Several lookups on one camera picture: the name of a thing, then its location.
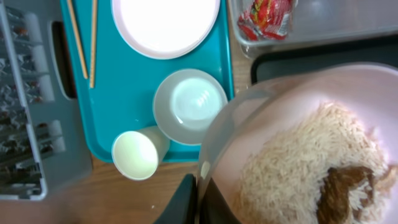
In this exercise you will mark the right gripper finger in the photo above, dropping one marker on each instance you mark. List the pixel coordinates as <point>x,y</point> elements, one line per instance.
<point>181,208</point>

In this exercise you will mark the small white cup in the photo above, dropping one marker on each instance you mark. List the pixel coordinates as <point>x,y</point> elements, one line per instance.
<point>137,154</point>

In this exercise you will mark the pile of white rice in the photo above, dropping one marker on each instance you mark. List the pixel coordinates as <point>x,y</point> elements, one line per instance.
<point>327,169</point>

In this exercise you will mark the grey round bowl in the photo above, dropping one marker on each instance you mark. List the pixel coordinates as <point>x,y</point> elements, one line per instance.
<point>186,103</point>

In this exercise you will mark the pink bowl with rice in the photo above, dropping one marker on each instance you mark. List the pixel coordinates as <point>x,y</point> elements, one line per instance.
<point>242,127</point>

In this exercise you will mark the large white round plate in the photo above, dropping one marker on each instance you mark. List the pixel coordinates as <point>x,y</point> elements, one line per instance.
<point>164,29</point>

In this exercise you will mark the red snack wrapper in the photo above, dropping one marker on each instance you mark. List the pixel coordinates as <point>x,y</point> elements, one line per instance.
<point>267,19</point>

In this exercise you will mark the grey plastic dishwasher rack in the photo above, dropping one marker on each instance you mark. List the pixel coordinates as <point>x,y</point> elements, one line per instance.
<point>43,146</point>

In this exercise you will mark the black food waste tray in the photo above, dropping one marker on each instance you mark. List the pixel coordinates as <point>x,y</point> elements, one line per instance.
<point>279,64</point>

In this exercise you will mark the clear plastic waste bin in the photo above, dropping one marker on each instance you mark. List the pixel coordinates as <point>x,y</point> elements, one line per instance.
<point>321,22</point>

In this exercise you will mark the teal plastic serving tray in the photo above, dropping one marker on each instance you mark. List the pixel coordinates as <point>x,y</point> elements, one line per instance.
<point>126,81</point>

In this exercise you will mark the right wooden chopstick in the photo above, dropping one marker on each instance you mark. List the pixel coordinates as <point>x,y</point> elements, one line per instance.
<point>93,42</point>

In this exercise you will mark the wooden chopstick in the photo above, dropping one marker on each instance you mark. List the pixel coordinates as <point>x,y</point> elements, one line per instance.
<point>77,39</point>
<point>93,42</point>

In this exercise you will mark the left wooden chopstick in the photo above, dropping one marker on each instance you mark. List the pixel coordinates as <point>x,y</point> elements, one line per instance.
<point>77,39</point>

